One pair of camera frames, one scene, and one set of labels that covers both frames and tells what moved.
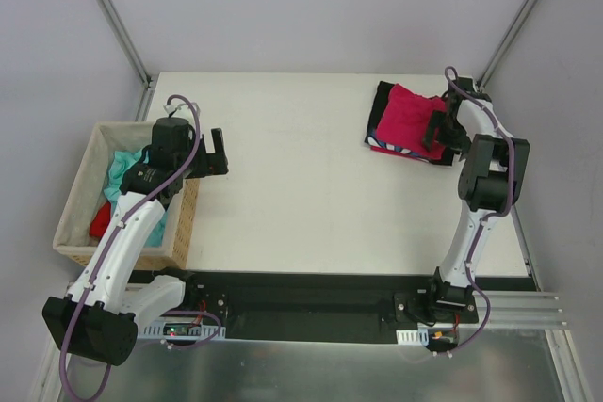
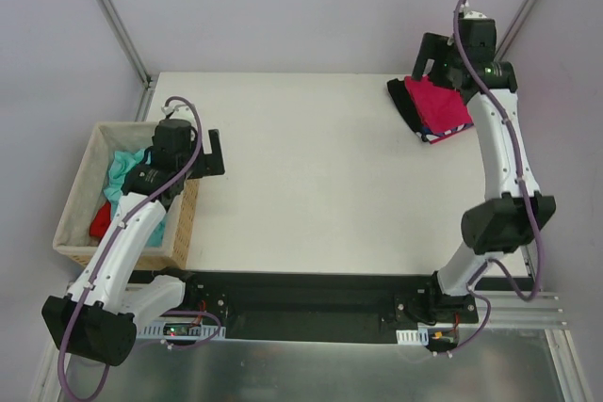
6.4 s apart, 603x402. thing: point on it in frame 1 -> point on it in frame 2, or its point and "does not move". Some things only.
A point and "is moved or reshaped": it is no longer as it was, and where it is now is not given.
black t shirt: [381, 93] -> [404, 102]
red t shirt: [101, 220] does not move
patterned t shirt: [385, 148] is moved or reshaped
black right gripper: [446, 129] -> [425, 51]
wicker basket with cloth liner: [86, 195] does not move
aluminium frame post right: [523, 17] does not move
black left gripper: [210, 163] does not move
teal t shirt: [119, 163] does not move
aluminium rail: [516, 310] does not move
